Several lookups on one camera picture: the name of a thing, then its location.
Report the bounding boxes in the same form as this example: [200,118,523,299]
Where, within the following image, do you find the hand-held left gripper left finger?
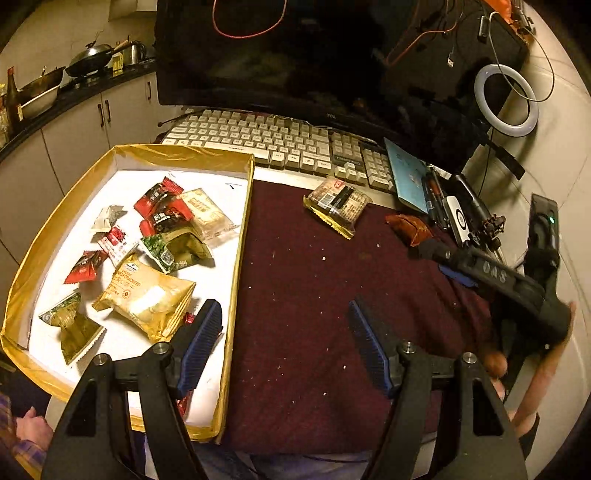
[41,298,225,480]

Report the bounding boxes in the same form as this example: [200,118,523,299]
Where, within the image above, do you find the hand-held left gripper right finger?
[347,298,529,480]

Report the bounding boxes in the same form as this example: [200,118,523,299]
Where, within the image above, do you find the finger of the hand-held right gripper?
[438,261,481,291]
[418,240,472,266]

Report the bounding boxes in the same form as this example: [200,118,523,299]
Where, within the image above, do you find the dark red snack packet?
[385,213,435,247]

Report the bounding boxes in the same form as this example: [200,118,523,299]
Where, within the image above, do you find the yellow cracker packet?
[92,253,197,343]

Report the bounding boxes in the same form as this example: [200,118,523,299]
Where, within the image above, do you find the green-gold packet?
[141,231,215,274]

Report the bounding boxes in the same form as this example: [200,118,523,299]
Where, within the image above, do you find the gold-green packet with serrated edge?
[38,290,107,365]

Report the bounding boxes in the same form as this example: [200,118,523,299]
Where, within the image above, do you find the beige long pastry packet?
[175,187,241,243]

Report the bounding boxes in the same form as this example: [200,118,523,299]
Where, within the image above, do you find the white and red candy packet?
[95,225,139,259]

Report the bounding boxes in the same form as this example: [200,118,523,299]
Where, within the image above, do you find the silver white wrapper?
[91,204,127,232]

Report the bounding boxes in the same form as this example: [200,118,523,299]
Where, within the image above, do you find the gold cardboard box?
[0,144,256,445]

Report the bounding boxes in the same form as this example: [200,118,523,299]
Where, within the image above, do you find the person's right hand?
[484,302,578,428]

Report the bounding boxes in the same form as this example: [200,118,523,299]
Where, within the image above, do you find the white power bank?
[442,196,472,245]

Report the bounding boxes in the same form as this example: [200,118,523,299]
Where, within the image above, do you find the black pen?
[431,171,448,223]
[422,168,435,217]

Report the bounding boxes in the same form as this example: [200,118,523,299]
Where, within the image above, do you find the black tool with white disc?
[455,173,509,252]

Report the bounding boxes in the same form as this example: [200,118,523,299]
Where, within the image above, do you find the blue booklet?
[384,137,432,215]

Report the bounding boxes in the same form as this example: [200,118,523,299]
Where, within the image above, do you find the maroon cloth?
[217,179,509,455]

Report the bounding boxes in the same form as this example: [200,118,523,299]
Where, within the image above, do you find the clear-wrapped brown cake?
[303,178,374,240]

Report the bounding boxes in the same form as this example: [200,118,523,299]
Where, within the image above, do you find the black light stand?
[462,131,527,182]

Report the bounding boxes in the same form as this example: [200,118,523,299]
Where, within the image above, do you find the black bag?
[383,0,532,162]

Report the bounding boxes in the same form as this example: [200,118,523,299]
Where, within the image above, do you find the beige computer keyboard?
[159,108,398,192]

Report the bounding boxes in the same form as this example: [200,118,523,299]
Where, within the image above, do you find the white base cabinets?
[0,71,160,259]

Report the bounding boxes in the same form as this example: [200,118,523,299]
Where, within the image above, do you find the black flat monitor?
[154,0,402,139]

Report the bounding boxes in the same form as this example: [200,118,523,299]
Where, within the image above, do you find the black kitchen countertop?
[0,58,158,162]

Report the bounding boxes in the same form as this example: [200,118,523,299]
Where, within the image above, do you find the steel kettle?
[121,41,147,65]

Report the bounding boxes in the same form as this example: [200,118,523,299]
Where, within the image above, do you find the steel mixing bowl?
[18,67,65,118]

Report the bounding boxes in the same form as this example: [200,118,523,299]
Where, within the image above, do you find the black wok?
[65,42,114,77]

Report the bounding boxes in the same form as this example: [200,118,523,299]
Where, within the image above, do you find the dark glass bottle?
[4,67,24,125]

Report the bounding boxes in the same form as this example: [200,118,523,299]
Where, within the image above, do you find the white ring light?
[475,64,540,137]

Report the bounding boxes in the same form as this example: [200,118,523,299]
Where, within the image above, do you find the orange thin cable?
[385,9,481,66]

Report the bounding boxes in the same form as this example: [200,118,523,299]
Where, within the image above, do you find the orange looped cable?
[212,0,288,38]

